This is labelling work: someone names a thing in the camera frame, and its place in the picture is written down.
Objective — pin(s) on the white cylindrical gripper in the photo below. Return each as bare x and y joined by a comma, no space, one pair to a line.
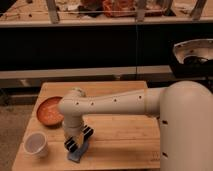
74,128

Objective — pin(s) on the blue eraser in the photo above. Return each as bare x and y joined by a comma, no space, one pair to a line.
77,154

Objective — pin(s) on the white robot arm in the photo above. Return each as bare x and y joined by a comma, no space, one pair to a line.
185,109

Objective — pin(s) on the orange bowl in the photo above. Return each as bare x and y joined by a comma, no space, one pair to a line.
47,112

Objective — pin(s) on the wooden table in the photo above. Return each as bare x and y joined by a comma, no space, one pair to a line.
125,142

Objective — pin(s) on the white plastic cup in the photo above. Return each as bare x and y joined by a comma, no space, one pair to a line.
36,145

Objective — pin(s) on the silver metal dish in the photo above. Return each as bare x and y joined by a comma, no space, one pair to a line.
195,47

